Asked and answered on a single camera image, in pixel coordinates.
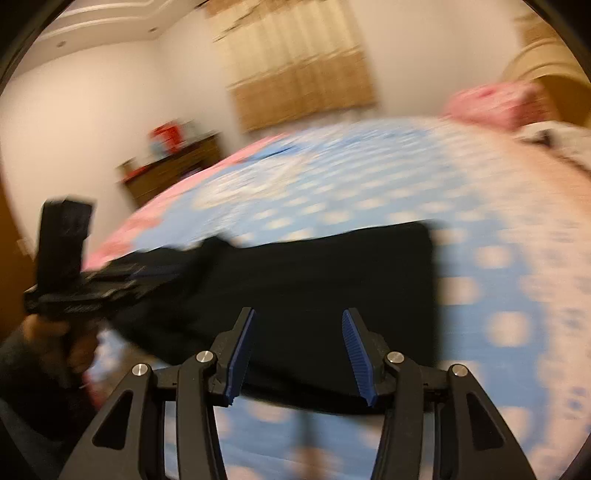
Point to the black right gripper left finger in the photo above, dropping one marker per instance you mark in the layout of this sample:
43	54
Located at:
125	440

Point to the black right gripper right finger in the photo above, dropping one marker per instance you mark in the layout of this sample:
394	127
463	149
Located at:
471	438

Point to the black garment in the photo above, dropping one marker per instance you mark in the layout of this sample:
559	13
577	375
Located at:
299	291

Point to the person's left forearm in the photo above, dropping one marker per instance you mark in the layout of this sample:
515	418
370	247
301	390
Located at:
41	420

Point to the person's left hand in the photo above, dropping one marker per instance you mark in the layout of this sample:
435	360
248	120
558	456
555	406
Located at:
61	346

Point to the brown wooden desk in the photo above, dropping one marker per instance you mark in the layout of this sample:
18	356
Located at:
146	182

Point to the red bag on desk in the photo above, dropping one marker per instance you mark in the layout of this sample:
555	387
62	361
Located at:
168	136

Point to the pink and blue bed blanket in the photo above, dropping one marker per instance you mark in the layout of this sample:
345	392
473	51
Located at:
512	231

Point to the beige patterned curtain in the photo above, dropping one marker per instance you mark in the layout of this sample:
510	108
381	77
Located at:
286	60

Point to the grey circle patterned pillow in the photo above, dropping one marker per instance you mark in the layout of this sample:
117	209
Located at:
564	140

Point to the pink floral pillow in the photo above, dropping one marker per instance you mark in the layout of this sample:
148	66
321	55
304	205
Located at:
506	106

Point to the wooden headboard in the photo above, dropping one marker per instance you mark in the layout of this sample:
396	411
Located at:
545	58

